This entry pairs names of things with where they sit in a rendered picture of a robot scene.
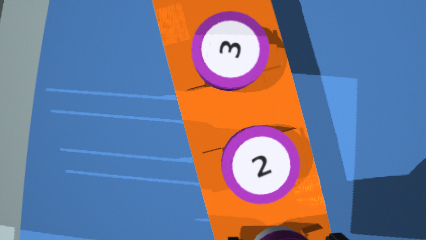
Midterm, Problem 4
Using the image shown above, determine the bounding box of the blue flat mat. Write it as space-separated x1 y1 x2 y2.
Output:
20 0 426 240

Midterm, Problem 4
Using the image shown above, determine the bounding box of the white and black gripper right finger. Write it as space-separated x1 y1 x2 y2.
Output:
325 233 349 240

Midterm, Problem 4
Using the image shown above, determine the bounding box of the orange tube rack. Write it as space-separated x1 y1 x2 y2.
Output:
152 0 331 240

